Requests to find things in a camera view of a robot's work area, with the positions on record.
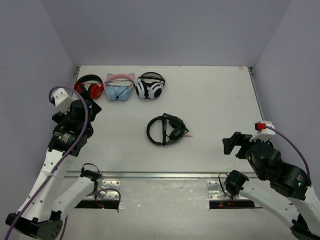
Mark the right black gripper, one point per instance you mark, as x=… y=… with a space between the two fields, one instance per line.
x=237 y=139

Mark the white black striped headphones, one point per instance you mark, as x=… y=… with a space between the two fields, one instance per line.
x=150 y=85

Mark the metal base plate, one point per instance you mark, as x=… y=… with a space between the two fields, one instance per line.
x=217 y=190
x=106 y=190

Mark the red black headphones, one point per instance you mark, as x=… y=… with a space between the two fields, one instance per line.
x=90 y=84

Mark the blue pink cat-ear headphones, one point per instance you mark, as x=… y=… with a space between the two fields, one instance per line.
x=119 y=87

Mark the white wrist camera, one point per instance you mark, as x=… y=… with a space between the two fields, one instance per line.
x=61 y=99
x=265 y=131

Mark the metal table edge rail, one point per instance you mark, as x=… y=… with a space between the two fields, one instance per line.
x=158 y=175

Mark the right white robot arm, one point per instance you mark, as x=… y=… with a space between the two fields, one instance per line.
x=302 y=214

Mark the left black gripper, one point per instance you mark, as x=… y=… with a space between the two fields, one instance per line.
x=93 y=110

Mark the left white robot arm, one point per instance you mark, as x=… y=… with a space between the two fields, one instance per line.
x=42 y=213

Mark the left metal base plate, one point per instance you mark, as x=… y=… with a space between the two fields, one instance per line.
x=106 y=190

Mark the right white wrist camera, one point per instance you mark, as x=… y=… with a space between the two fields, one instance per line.
x=265 y=131

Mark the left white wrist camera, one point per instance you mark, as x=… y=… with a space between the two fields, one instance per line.
x=61 y=99

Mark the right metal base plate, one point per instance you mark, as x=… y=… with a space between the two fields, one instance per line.
x=217 y=190

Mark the black headset with cable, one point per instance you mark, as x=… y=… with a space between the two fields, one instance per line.
x=179 y=130

